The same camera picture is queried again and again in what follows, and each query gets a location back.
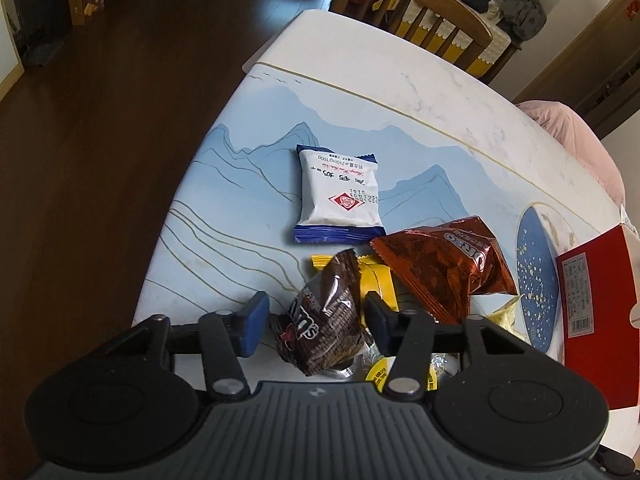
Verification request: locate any gold foil wrapper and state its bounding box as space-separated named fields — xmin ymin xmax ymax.
xmin=486 ymin=294 xmax=524 ymax=334

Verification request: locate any red cardboard box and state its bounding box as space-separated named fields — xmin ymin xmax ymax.
xmin=555 ymin=206 xmax=640 ymax=411

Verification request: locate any dark brown chocolate packet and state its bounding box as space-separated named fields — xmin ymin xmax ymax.
xmin=270 ymin=249 xmax=370 ymax=377

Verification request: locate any orange-brown foil cookie packet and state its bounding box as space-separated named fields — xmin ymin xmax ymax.
xmin=370 ymin=216 xmax=519 ymax=325

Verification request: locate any yellow snack packet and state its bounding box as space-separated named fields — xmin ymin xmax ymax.
xmin=311 ymin=254 xmax=400 ymax=333

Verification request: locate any wooden chair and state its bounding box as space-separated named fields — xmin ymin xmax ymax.
xmin=327 ymin=0 xmax=523 ymax=78

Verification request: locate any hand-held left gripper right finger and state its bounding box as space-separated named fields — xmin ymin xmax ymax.
xmin=364 ymin=291 xmax=527 ymax=402

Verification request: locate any white framed board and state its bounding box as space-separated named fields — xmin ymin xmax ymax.
xmin=0 ymin=0 xmax=26 ymax=103

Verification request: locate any yellow cartoon jelly cup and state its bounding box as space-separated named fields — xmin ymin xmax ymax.
xmin=364 ymin=355 xmax=441 ymax=395

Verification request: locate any pink padded chair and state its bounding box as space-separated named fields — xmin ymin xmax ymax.
xmin=517 ymin=101 xmax=626 ymax=208

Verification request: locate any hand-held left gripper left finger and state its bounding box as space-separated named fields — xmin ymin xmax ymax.
xmin=127 ymin=291 xmax=271 ymax=403

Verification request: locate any white and blue snack packet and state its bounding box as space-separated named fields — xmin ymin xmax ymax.
xmin=293 ymin=144 xmax=387 ymax=246

